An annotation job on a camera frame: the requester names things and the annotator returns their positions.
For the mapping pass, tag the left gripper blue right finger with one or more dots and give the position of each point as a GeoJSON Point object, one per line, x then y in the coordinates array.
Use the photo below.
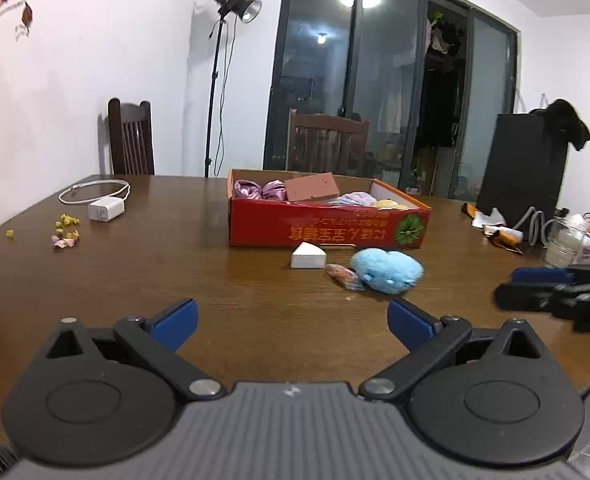
{"type": "Point", "coordinates": [432, 344]}

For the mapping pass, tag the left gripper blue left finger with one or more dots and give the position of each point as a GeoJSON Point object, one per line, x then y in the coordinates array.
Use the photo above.
{"type": "Point", "coordinates": [154, 342]}

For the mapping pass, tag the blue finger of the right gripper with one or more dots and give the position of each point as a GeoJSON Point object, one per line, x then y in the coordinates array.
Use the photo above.
{"type": "Point", "coordinates": [542, 275]}
{"type": "Point", "coordinates": [530, 297]}

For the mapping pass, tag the light blue plush toy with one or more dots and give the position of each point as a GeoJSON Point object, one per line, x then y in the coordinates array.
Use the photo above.
{"type": "Point", "coordinates": [390, 273]}

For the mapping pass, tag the yellow white sheep plush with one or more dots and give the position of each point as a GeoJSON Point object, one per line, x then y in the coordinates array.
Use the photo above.
{"type": "Point", "coordinates": [389, 204]}

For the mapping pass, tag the lavender fuzzy headband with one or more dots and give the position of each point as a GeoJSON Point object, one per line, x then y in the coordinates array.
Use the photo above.
{"type": "Point", "coordinates": [357, 199]}

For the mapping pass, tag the purple satin bow scrunchie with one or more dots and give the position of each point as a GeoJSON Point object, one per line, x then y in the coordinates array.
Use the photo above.
{"type": "Point", "coordinates": [275, 190]}

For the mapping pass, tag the pink layered sponge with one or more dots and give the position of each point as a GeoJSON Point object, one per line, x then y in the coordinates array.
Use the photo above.
{"type": "Point", "coordinates": [313, 188]}

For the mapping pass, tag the orange white wrapper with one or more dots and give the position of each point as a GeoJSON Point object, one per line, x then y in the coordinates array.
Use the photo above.
{"type": "Point", "coordinates": [494, 229]}

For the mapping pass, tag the clear glass cup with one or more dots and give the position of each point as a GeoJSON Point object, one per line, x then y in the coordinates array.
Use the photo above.
{"type": "Point", "coordinates": [565, 240]}

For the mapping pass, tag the small snack wrapper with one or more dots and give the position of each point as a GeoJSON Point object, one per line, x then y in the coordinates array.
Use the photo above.
{"type": "Point", "coordinates": [345, 277]}

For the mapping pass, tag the black bag with garment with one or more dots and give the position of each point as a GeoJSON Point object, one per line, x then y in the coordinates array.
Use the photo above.
{"type": "Point", "coordinates": [526, 165]}

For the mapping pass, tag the white wedge eraser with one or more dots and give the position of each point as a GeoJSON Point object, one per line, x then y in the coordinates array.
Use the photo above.
{"type": "Point", "coordinates": [308, 256]}

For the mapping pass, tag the scattered flower petals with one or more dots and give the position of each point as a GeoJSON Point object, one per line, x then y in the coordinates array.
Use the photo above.
{"type": "Point", "coordinates": [66, 234]}

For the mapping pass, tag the red cardboard box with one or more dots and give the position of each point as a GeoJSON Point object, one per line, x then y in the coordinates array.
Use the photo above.
{"type": "Point", "coordinates": [285, 224]}

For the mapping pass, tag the dark wooden chair back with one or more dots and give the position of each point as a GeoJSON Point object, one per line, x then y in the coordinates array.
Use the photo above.
{"type": "Point", "coordinates": [325, 143]}

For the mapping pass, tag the dark wooden chair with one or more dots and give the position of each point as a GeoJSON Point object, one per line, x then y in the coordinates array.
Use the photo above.
{"type": "Point", "coordinates": [325, 143]}
{"type": "Point", "coordinates": [130, 137]}

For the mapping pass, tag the dark wooden chair left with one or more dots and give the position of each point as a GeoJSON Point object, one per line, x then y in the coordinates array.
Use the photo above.
{"type": "Point", "coordinates": [130, 137]}

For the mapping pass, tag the sliding glass door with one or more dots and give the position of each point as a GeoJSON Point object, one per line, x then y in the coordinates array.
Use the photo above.
{"type": "Point", "coordinates": [429, 77]}

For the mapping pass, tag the studio light on stand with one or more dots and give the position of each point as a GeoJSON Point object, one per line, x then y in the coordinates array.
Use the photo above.
{"type": "Point", "coordinates": [230, 14]}

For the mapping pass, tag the white charger with cable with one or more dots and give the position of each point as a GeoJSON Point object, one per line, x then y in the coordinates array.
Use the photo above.
{"type": "Point", "coordinates": [103, 208]}

